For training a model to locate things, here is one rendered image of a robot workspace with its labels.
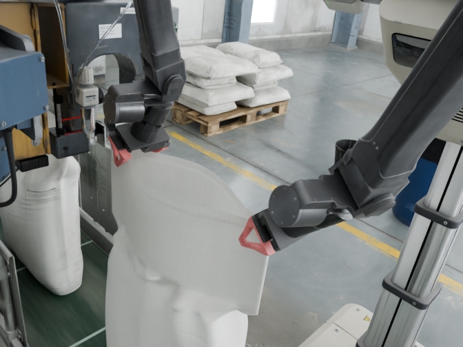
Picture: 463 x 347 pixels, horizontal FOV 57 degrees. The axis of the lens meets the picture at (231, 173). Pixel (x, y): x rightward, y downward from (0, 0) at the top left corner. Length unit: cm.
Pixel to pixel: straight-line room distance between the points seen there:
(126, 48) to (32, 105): 40
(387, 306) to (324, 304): 90
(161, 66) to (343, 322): 128
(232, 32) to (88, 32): 607
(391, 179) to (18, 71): 51
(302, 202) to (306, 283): 177
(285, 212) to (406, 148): 17
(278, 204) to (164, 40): 36
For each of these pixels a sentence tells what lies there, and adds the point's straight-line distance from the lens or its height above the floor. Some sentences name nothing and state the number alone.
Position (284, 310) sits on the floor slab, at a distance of 212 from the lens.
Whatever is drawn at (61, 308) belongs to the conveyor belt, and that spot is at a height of 38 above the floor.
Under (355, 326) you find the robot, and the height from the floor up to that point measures 26.
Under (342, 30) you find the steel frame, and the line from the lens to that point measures 955.
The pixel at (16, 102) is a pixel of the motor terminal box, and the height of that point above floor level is 124.
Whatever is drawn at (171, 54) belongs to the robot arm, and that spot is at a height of 129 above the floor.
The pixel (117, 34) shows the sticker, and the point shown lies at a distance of 101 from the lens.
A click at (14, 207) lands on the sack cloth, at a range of 147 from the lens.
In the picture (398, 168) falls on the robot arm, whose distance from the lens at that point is 54.
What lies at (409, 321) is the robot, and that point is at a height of 62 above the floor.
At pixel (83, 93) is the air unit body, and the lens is 94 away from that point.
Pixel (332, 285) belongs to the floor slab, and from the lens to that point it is 233.
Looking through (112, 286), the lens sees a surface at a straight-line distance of 110.
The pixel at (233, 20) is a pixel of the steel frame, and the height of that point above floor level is 55.
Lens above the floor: 146
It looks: 27 degrees down
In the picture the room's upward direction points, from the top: 7 degrees clockwise
